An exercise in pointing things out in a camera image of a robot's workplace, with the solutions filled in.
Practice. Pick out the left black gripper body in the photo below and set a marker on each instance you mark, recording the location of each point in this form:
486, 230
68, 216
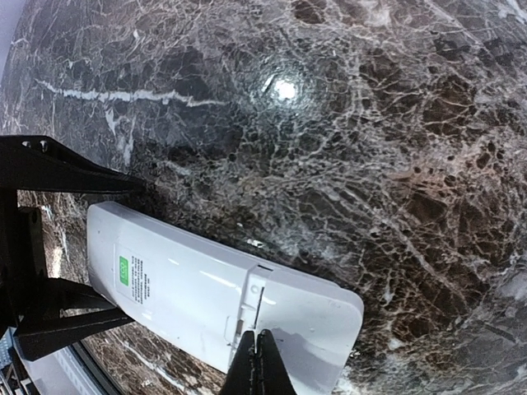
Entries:
23, 266

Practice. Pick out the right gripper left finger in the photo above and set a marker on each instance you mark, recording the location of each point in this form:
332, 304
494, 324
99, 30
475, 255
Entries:
241, 376

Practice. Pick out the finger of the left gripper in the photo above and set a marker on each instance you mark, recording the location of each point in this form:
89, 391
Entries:
58, 313
41, 163

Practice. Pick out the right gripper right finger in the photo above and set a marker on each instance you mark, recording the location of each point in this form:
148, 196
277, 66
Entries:
271, 374

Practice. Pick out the white remote control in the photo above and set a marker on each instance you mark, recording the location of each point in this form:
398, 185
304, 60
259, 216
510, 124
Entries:
201, 296

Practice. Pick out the white slotted cable duct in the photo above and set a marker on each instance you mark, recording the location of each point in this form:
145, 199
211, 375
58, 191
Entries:
78, 378

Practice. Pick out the black front rail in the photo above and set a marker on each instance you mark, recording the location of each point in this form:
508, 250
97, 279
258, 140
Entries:
97, 378

